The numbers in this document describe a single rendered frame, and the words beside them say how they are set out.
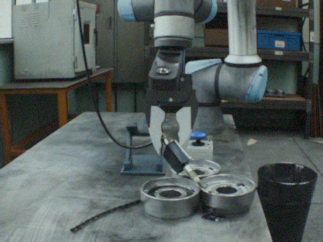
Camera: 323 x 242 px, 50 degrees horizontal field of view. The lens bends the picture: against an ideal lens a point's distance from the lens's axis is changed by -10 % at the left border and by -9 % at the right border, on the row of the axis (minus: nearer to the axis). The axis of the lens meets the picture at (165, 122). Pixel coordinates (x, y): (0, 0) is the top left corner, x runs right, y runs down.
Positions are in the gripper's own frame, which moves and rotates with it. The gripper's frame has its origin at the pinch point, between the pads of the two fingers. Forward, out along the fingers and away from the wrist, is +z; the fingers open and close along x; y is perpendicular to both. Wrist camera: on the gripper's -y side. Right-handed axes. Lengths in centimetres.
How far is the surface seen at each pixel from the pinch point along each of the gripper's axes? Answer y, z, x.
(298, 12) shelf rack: 332, -101, -108
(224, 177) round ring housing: 3.4, 5.7, -10.5
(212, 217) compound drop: -7.2, 10.5, -8.3
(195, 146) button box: 21.0, 2.5, -4.0
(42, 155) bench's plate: 22.4, 7.1, 36.2
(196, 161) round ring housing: 12.3, 4.5, -4.7
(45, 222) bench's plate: -13.3, 11.9, 19.8
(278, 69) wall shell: 400, -40, -96
